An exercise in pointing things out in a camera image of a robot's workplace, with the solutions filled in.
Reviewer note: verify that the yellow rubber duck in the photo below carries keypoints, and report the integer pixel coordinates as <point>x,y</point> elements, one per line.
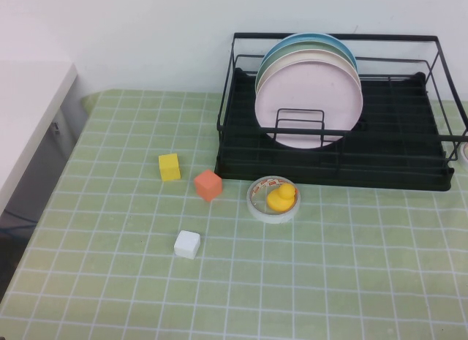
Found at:
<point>279,199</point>

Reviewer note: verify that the pink round plate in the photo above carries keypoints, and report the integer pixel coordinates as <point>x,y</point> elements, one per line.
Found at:
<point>303,102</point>

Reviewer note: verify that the green round plate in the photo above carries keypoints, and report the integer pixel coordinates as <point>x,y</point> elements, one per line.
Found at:
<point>311,44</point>

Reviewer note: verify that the yellow cube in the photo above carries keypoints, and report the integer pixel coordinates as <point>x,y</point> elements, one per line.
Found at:
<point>169,166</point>

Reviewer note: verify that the white cube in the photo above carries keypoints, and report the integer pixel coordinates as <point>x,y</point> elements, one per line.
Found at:
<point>186,245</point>

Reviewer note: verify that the white tape roll red print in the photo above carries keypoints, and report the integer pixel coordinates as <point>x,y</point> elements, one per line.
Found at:
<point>270,217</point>
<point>465,151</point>

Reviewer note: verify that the cream round plate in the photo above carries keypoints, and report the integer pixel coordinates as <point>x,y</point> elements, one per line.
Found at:
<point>311,56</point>

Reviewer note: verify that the blue round plate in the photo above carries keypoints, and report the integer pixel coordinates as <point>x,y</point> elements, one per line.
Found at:
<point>311,36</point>

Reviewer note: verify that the orange cube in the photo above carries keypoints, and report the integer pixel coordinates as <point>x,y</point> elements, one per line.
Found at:
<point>207,184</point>

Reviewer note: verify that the green checked tablecloth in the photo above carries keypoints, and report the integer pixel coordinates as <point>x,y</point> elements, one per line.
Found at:
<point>329,263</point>

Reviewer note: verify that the white cabinet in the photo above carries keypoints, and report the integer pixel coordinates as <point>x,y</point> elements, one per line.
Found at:
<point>22,117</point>

